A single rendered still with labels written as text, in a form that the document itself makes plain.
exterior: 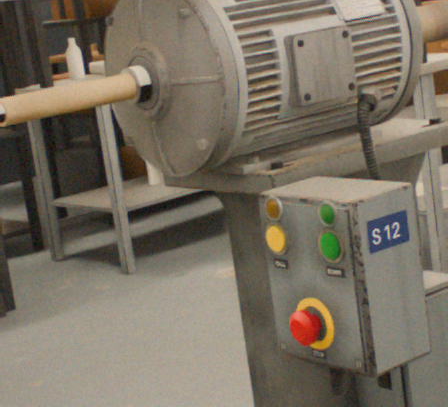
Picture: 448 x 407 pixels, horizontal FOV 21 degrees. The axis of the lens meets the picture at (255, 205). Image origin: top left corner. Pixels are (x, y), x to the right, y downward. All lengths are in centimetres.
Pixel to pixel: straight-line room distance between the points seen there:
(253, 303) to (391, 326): 43
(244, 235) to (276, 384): 22
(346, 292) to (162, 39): 40
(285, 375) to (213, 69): 49
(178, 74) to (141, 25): 9
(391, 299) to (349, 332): 6
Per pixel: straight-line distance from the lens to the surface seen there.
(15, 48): 630
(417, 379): 163
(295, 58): 153
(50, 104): 147
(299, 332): 138
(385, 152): 167
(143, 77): 153
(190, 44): 149
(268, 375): 179
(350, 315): 135
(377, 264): 134
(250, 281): 175
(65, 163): 727
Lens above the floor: 139
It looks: 11 degrees down
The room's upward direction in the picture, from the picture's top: 8 degrees counter-clockwise
